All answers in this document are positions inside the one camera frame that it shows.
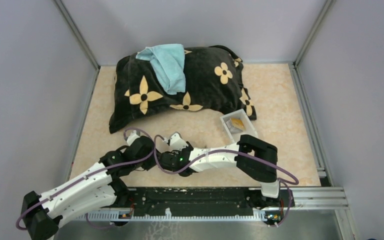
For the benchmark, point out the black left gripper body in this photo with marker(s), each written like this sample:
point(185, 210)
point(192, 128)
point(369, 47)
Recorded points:
point(147, 164)

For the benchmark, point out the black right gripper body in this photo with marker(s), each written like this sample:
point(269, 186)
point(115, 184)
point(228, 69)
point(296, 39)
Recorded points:
point(178, 152)

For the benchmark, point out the white plastic tray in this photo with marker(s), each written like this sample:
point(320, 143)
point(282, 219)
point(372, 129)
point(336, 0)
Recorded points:
point(250, 130)

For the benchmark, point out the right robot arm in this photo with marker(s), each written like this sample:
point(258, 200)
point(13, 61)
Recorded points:
point(253, 156)

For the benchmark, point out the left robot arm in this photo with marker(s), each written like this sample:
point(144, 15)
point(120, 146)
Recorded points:
point(43, 214)

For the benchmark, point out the light blue towel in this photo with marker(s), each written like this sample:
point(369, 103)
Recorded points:
point(168, 62)

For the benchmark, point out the black pillow with yellow flowers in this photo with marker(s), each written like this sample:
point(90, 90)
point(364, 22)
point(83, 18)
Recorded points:
point(213, 81)

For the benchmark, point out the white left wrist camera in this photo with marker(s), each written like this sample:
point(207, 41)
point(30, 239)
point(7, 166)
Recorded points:
point(134, 135)

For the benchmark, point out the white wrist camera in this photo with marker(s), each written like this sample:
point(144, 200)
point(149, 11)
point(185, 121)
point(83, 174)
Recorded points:
point(134, 135)
point(176, 142)

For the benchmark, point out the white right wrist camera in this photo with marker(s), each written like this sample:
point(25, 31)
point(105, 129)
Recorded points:
point(176, 142)

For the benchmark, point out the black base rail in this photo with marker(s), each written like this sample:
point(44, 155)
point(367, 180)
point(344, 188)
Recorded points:
point(202, 202)

